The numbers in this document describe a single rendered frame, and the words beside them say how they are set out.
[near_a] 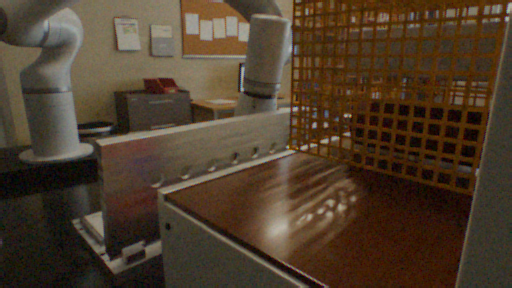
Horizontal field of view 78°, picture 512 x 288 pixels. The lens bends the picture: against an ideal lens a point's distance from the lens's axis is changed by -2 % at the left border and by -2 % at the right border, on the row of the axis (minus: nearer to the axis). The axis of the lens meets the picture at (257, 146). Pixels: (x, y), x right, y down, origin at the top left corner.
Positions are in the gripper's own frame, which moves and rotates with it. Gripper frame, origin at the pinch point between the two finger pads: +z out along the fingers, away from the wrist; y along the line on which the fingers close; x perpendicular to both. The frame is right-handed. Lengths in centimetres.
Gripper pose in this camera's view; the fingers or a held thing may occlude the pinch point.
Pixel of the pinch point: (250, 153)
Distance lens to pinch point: 77.9
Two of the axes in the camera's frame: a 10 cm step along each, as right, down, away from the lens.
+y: -7.1, 1.9, -6.8
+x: 6.9, 3.8, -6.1
